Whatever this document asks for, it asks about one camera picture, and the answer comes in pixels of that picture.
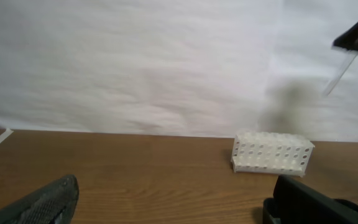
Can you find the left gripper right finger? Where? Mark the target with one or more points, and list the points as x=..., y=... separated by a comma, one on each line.
x=306, y=205

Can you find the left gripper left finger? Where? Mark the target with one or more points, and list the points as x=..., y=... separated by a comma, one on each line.
x=36, y=205

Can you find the clear test tube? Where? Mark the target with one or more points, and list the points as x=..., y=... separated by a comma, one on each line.
x=340, y=73

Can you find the black tray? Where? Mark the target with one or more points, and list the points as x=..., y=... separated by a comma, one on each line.
x=350, y=203

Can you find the white test tube rack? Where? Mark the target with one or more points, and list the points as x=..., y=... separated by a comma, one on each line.
x=269, y=152

